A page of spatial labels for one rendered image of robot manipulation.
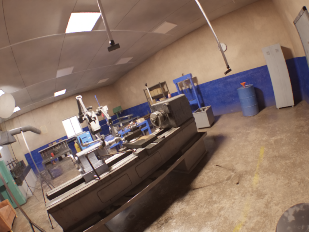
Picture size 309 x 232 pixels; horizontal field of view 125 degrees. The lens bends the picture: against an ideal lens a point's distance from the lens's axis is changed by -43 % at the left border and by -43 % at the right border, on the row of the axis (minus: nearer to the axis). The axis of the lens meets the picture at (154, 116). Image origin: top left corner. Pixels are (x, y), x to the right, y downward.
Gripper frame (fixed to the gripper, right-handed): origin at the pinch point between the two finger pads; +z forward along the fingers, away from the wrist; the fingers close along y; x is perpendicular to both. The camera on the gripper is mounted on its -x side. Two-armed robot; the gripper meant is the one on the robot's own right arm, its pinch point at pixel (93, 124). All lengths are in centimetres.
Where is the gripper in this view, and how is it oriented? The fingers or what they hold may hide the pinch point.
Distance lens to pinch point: 246.7
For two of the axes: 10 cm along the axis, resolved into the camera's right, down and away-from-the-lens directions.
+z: 6.4, 7.3, -2.4
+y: 6.4, -3.3, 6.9
